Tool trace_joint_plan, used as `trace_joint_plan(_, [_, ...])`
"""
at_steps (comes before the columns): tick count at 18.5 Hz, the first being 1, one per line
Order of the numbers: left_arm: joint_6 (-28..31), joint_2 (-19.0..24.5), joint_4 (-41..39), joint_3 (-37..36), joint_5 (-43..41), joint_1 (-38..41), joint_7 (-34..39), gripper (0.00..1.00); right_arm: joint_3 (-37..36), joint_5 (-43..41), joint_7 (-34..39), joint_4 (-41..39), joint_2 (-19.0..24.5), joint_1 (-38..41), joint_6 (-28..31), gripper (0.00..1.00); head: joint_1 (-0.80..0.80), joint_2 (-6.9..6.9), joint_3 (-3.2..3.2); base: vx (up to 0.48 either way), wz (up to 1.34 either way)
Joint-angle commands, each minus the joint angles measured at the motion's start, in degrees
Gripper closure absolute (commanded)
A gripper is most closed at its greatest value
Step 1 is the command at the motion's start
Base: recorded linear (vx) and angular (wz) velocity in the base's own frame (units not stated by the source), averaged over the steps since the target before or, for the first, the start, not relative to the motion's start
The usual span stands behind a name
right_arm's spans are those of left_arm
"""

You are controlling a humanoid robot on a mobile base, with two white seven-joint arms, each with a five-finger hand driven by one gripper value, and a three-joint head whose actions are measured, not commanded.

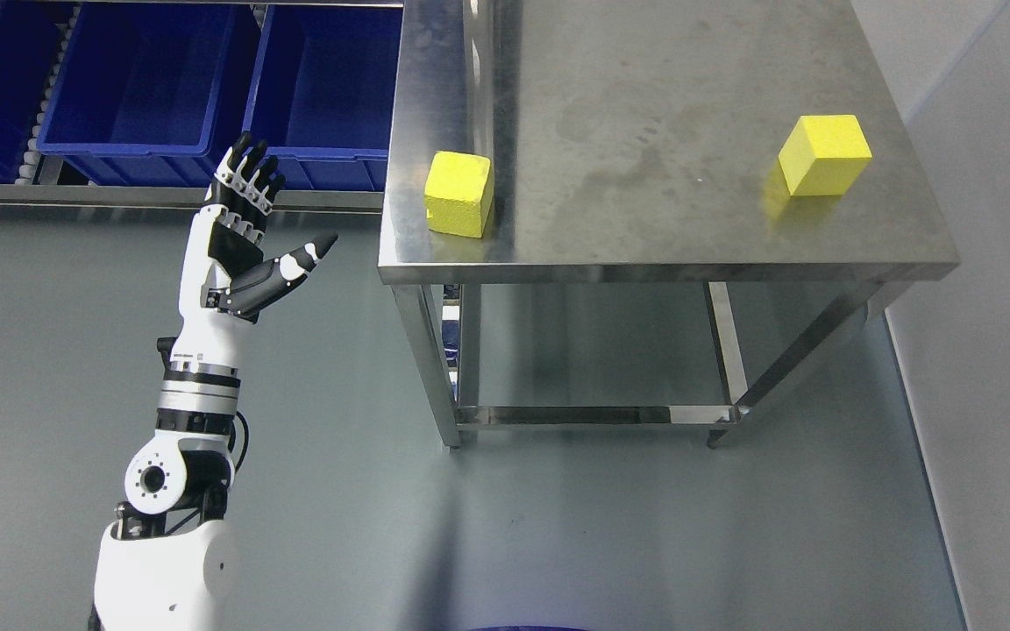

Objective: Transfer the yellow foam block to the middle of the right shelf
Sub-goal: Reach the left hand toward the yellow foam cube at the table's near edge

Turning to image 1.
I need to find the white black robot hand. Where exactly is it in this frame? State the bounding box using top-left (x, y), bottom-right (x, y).
top-left (158, 131), bottom-right (339, 372)

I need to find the yellow foam block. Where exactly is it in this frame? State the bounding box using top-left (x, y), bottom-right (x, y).
top-left (423, 151), bottom-right (494, 239)
top-left (778, 113), bottom-right (873, 196)

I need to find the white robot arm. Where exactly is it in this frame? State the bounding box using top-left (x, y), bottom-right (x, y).
top-left (88, 334), bottom-right (242, 630)

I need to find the blue bin middle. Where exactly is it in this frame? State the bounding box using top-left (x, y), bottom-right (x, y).
top-left (37, 3), bottom-right (260, 188)

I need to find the steel roller shelf rack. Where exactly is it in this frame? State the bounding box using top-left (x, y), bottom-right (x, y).
top-left (0, 1), bottom-right (402, 210)

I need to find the blue bin right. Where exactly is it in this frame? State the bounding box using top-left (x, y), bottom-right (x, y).
top-left (243, 4), bottom-right (403, 192)

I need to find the stainless steel table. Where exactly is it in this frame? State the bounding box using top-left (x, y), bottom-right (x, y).
top-left (378, 1), bottom-right (960, 448)

